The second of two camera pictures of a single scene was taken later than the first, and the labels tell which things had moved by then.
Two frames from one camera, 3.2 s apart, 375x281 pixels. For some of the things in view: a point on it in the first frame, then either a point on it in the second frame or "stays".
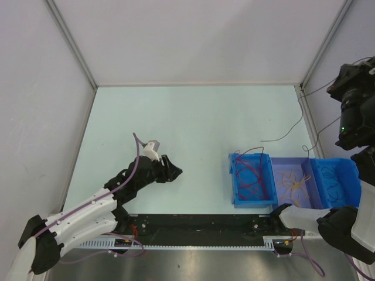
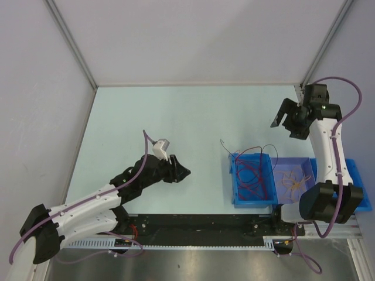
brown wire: x=300 y=103 to x=222 y=142
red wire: x=250 y=189 to x=260 y=175
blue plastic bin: x=252 y=180 stays
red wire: x=261 y=165 stays
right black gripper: x=364 y=69 to x=299 y=132
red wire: x=245 y=167 to x=256 y=174
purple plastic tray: x=296 y=183 stays
